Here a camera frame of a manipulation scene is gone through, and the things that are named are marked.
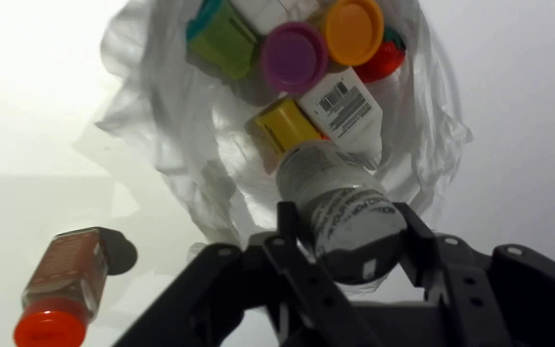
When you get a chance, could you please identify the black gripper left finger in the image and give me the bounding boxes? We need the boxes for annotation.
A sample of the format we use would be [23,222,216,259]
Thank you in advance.
[112,201,382,347]

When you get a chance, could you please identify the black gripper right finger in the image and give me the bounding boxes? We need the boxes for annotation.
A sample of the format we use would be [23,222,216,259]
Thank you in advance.
[391,201,555,347]

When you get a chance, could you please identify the white pill bottle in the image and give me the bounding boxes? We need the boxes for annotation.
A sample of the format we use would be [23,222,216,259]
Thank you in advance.
[276,139,410,286]

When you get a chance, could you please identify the spice jar with red lid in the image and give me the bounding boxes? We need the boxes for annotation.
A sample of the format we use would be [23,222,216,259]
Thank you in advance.
[12,228,118,347]

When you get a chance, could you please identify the yellow tub red-orange lid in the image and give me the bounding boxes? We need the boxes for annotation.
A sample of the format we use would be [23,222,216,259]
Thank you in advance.
[245,95,326,172]

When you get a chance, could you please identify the yellow tub orange lid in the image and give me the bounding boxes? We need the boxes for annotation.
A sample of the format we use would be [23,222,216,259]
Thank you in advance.
[320,0,387,70]

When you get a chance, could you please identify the white translucent plastic bag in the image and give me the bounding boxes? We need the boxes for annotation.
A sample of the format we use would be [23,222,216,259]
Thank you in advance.
[92,0,476,249]

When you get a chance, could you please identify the green tub teal lid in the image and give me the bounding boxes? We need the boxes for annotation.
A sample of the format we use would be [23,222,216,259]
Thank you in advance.
[185,0,264,83]

